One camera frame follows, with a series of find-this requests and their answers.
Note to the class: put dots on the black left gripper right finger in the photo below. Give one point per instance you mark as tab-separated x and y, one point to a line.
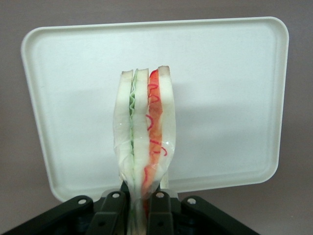
160	210

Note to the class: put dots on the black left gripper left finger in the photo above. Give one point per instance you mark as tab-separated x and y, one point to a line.
111	210

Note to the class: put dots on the triangle sandwich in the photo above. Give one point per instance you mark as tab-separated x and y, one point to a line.
141	127

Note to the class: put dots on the cream plastic tray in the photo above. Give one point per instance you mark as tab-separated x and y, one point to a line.
220	98

